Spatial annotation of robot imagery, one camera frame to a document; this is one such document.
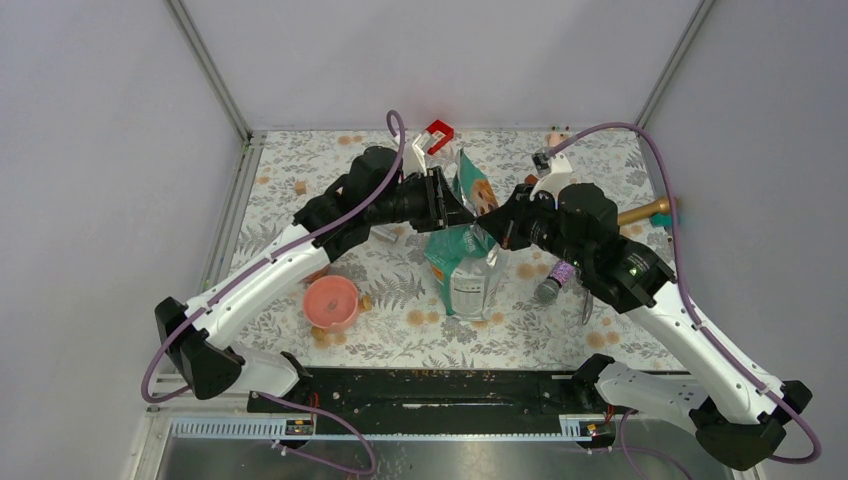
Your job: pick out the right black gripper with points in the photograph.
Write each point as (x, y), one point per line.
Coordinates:
(505, 223)

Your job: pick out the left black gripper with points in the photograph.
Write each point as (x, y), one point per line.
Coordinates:
(444, 209)

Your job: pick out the green silver pet food bag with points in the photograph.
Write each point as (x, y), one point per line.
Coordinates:
(466, 261)

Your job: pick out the metal scissors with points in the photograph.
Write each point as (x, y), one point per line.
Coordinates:
(587, 309)

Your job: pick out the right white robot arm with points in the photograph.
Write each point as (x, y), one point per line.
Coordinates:
(736, 411)

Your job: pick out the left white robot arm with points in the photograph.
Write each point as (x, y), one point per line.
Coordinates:
(199, 336)

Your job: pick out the pink pet bowl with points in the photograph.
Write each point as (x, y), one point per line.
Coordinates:
(331, 303)

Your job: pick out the purple glitter microphone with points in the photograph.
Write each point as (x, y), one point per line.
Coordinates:
(547, 291)

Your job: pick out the silver microphone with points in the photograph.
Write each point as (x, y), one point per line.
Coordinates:
(384, 234)

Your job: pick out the red small box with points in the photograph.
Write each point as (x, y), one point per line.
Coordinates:
(440, 132)

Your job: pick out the pink cylinder toy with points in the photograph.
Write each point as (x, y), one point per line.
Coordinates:
(555, 138)

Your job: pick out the floral table mat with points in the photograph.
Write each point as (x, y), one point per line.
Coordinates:
(406, 325)

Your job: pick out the teal small block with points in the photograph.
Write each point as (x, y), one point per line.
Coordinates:
(661, 220)

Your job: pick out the gold microphone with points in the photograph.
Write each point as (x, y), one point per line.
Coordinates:
(660, 206)

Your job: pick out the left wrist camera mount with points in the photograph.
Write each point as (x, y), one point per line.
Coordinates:
(416, 152)

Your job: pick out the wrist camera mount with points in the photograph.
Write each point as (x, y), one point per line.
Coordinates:
(416, 152)
(554, 173)

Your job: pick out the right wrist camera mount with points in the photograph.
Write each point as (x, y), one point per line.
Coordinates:
(554, 173)

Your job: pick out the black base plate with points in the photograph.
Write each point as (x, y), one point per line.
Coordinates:
(431, 402)

